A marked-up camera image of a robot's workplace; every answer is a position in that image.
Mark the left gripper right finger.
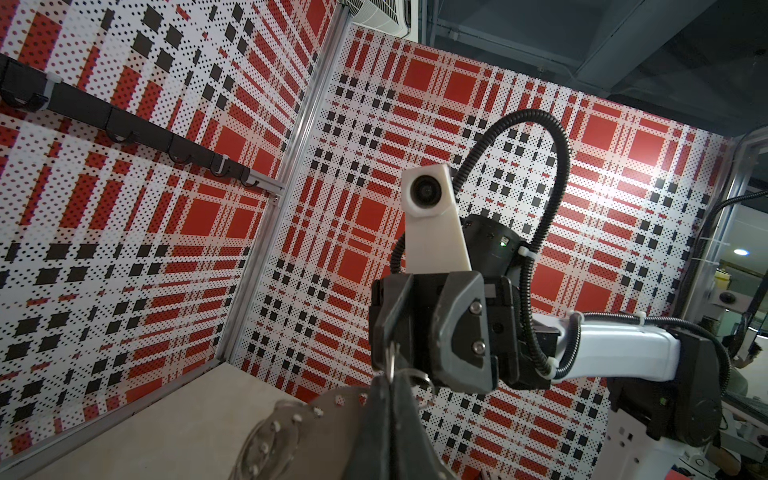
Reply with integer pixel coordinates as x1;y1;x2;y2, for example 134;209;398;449
390;371;457;480

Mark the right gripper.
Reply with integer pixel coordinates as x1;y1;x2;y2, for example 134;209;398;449
370;271;550;394

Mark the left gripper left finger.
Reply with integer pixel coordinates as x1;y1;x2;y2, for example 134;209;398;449
342;376;392;480

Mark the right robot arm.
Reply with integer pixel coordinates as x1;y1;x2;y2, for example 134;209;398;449
345;109;731;479

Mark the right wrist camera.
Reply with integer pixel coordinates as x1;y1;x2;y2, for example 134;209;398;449
401;164;471;274

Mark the black wall hook rail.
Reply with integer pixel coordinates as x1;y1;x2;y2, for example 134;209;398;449
1;55;286;197

